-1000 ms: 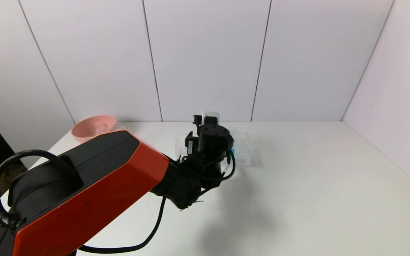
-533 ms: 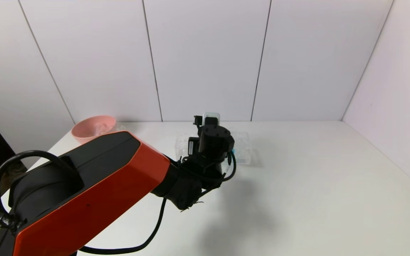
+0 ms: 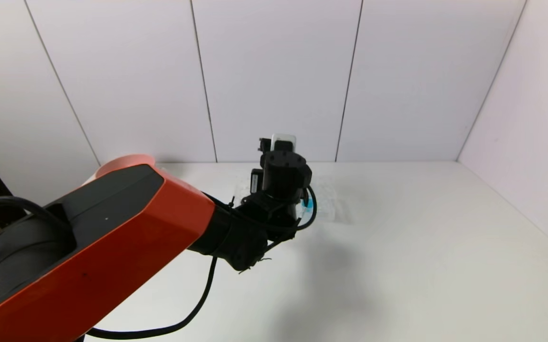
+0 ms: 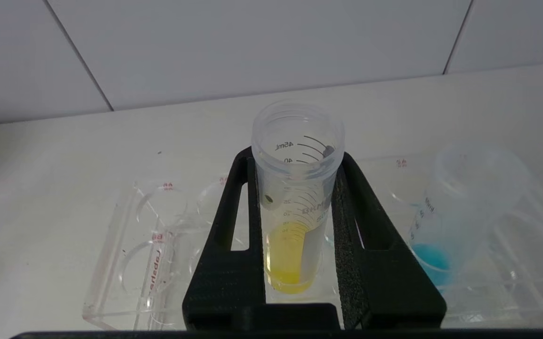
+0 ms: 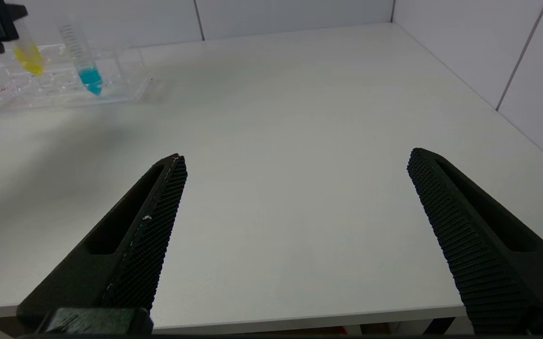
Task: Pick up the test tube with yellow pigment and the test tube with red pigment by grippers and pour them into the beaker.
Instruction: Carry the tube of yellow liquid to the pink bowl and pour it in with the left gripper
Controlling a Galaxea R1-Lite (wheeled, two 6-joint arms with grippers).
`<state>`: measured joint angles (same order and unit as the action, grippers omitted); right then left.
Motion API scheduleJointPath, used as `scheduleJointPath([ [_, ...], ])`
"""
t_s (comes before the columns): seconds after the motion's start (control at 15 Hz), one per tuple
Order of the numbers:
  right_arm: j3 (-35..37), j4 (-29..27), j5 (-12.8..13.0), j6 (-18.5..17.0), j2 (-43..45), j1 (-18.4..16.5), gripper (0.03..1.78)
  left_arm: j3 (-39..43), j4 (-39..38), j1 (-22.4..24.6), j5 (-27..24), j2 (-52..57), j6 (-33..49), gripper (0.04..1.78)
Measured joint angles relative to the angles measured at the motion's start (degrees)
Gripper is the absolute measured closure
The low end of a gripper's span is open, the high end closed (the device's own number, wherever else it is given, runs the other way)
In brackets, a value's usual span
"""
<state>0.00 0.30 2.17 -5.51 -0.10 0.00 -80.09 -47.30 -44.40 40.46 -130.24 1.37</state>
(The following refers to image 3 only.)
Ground clear plastic test tube rack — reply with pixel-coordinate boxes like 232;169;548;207
232;175;350;224

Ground pink bowl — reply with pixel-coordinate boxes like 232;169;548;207
81;153;156;187

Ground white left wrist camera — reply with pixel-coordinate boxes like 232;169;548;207
271;134;297;152

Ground thin black wrist camera cable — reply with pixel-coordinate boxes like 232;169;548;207
295;185;317;232

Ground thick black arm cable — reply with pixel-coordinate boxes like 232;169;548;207
86;256;218;340

